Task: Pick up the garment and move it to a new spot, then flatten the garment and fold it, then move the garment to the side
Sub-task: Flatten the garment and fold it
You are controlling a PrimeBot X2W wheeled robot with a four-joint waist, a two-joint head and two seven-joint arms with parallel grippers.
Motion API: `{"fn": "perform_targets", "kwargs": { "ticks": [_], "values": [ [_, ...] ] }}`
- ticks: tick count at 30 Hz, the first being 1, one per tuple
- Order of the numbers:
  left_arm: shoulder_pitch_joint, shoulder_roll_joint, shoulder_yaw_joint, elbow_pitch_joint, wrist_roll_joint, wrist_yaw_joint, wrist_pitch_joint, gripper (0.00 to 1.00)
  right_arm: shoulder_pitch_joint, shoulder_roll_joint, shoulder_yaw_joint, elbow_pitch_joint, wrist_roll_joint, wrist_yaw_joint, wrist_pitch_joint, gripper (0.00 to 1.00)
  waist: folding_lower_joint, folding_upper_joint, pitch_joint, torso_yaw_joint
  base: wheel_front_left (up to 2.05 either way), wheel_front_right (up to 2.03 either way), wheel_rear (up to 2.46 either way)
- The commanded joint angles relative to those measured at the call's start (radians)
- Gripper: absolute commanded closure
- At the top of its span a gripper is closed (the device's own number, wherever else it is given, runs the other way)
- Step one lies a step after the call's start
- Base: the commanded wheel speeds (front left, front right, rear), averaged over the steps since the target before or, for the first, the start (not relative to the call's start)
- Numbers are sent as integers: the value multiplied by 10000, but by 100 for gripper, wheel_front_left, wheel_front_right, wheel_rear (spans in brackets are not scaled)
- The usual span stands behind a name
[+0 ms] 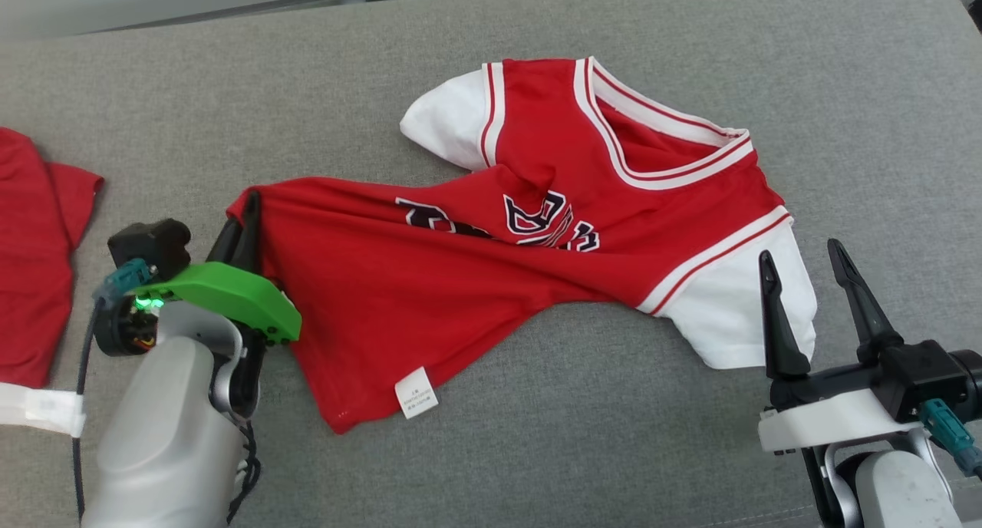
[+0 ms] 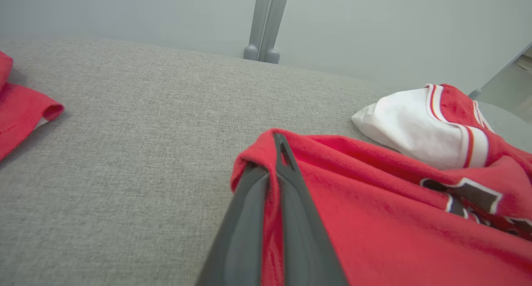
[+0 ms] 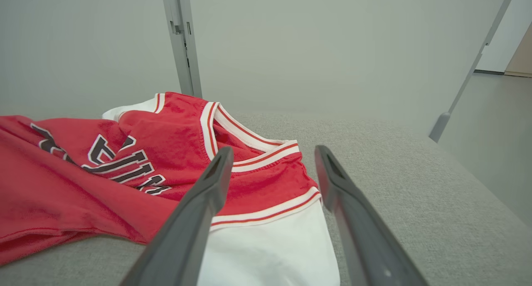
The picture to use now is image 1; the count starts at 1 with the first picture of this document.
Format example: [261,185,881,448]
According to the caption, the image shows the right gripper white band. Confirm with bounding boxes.
[758,239,921,456]

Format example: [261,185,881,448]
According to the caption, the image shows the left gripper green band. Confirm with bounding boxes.
[94,193,302,358]

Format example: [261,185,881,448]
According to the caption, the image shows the red basketball jersey white sleeves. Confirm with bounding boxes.
[226,54,819,435]

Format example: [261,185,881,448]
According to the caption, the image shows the left camera cable teal plug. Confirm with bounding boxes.
[71,258,154,525]

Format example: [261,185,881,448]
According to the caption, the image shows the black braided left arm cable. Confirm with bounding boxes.
[226,421,263,526]

